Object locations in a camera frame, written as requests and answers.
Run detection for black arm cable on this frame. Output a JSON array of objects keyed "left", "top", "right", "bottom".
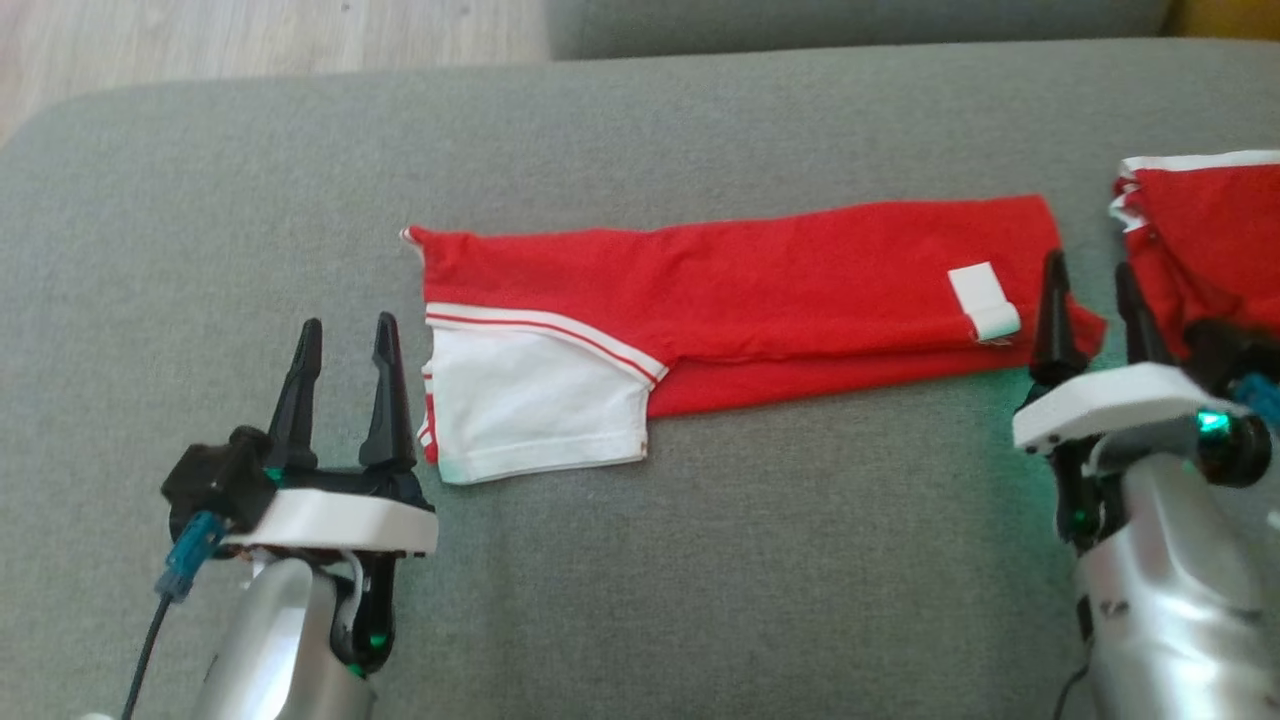
[
  {"left": 119, "top": 594, "right": 173, "bottom": 720},
  {"left": 1054, "top": 660, "right": 1094, "bottom": 720}
]

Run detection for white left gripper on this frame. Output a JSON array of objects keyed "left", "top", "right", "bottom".
[{"left": 224, "top": 311, "right": 440, "bottom": 678}]

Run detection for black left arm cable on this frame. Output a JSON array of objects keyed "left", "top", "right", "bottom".
[{"left": 119, "top": 594, "right": 173, "bottom": 720}]

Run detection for blue left cable connector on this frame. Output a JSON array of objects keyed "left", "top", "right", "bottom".
[{"left": 153, "top": 511, "right": 230, "bottom": 603}]

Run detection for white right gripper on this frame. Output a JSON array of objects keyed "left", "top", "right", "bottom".
[{"left": 1011, "top": 249, "right": 1253, "bottom": 548}]

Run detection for red shorts with white trim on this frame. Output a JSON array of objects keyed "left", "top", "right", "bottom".
[{"left": 1107, "top": 149, "right": 1280, "bottom": 363}]

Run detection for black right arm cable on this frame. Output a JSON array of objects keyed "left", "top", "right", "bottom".
[{"left": 1054, "top": 660, "right": 1094, "bottom": 720}]

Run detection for grey and yellow sofa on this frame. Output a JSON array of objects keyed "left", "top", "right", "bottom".
[{"left": 0, "top": 0, "right": 1280, "bottom": 720}]

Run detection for red Bulls 23 jersey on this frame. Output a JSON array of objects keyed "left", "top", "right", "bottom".
[{"left": 399, "top": 194, "right": 1108, "bottom": 487}]

